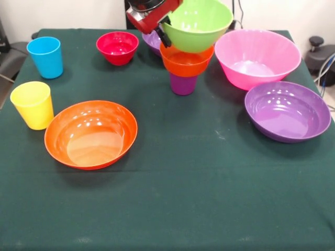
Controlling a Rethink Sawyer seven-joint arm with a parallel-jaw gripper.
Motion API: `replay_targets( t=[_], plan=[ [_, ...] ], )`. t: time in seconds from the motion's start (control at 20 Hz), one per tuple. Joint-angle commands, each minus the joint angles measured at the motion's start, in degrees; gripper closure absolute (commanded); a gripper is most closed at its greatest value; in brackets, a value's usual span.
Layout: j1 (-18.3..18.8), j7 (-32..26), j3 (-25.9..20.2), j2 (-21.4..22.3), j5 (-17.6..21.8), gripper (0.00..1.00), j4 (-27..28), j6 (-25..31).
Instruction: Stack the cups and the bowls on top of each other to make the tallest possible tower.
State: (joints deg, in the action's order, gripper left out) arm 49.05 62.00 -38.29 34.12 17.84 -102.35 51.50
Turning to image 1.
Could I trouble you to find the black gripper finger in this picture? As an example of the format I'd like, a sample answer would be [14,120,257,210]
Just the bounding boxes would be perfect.
[155,23,173,49]

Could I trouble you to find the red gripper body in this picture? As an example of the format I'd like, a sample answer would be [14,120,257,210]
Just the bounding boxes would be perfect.
[126,0,184,35]

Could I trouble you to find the purple bowl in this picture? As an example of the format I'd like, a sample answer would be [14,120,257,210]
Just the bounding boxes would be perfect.
[244,81,332,144]
[141,31,163,58]

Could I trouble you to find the green bowl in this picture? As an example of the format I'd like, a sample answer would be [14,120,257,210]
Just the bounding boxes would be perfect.
[161,0,235,54]

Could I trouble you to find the small orange bowl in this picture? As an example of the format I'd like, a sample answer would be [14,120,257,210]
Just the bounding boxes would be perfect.
[159,42,215,78]

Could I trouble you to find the small red bowl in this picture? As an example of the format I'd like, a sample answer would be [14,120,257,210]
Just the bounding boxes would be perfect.
[96,31,139,66]

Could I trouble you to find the purple plastic cup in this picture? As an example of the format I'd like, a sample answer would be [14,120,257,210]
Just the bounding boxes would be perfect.
[169,72,198,96]

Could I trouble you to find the large pink bowl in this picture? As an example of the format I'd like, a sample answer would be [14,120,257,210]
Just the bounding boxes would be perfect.
[214,28,302,92]

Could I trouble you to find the blue plastic cup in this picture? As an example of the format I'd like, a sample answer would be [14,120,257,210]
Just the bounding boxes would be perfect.
[26,36,64,79]

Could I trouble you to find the large orange bowl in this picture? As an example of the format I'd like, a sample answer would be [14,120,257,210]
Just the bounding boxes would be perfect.
[43,100,138,171]

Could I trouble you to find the black chair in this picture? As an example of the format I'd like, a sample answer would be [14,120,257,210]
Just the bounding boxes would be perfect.
[0,18,28,83]

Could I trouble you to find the yellow plastic cup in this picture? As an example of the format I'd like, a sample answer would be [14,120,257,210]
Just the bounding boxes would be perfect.
[9,81,54,131]

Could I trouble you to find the black equipment with knob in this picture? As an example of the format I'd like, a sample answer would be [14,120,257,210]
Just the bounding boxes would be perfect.
[305,36,335,87]

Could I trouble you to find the dark green table cloth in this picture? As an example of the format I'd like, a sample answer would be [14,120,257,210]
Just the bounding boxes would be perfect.
[0,28,335,251]

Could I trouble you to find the grey cable with plug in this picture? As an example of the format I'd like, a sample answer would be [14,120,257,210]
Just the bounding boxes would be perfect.
[231,18,244,31]

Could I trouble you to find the black hanging cable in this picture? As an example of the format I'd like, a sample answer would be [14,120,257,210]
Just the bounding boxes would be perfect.
[237,0,245,29]

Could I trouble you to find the grey and blue cables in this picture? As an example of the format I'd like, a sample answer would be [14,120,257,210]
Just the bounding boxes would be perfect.
[312,52,335,87]

